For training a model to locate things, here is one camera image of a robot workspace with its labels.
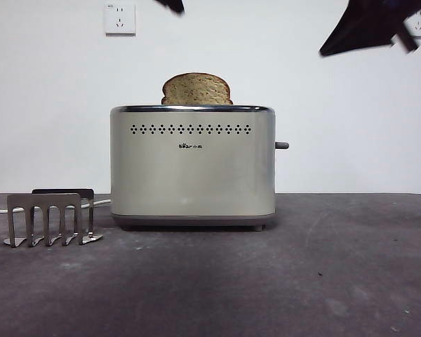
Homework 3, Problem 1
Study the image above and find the cream toaster with chrome rim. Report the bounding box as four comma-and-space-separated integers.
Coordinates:
109, 104, 276, 232

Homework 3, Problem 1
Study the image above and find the brown bread slice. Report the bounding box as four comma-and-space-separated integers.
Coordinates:
161, 72, 234, 106

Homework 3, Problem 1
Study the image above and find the silver metal toast rack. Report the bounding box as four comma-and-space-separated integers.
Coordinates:
2, 188, 105, 249

